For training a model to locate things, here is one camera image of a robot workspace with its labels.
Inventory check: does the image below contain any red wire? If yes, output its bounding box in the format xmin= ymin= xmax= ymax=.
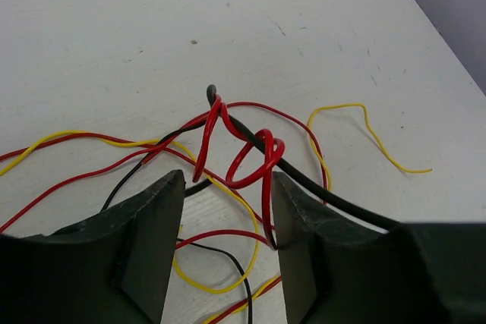
xmin=0 ymin=102 xmax=328 ymax=324
xmin=192 ymin=94 xmax=286 ymax=251

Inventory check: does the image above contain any yellow wire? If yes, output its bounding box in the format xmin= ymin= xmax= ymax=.
xmin=0 ymin=102 xmax=433 ymax=324

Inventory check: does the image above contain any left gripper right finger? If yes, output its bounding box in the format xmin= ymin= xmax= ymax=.
xmin=272 ymin=172 xmax=485 ymax=323

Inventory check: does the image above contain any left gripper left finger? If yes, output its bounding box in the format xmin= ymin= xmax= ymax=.
xmin=1 ymin=170 xmax=185 ymax=323

